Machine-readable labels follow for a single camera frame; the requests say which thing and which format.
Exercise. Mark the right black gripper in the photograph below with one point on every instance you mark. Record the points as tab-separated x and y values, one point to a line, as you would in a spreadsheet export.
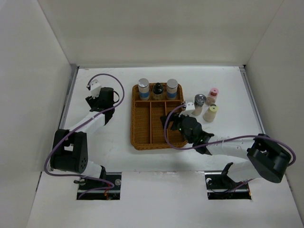
173	117

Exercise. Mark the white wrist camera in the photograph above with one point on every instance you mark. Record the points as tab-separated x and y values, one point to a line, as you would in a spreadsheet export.
189	107
94	87

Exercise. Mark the woven wicker divided tray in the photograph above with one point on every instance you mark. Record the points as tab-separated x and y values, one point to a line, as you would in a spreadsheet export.
146	126

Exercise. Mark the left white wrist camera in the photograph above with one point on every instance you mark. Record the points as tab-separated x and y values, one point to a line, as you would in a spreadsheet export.
94	87

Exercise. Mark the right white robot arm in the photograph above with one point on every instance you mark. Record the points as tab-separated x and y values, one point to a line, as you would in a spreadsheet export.
262	156

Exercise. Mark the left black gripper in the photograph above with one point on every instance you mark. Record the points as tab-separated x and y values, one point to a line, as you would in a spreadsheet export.
92	101

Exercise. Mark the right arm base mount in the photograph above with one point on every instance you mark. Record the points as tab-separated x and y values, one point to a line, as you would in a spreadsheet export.
221	187

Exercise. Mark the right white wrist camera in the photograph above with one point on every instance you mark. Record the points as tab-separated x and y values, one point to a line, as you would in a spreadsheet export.
189	107

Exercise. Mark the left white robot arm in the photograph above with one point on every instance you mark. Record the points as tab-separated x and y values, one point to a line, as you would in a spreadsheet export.
71	145

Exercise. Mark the blue label jar silver lid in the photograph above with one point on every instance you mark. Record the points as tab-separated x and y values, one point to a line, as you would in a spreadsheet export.
143	87

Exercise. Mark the pink lid spice bottle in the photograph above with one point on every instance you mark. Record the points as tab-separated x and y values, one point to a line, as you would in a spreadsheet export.
212	96

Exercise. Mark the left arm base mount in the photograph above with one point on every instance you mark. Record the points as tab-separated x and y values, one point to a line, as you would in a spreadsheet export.
97	190

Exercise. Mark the clear dome lid shaker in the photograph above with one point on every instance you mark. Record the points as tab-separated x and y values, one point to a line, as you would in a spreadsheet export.
199	101

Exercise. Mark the black cap dark bottle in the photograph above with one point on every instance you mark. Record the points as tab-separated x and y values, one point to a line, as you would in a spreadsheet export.
157	92

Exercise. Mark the yellow lid spice bottle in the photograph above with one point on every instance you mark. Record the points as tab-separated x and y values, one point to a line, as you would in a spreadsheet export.
210	114

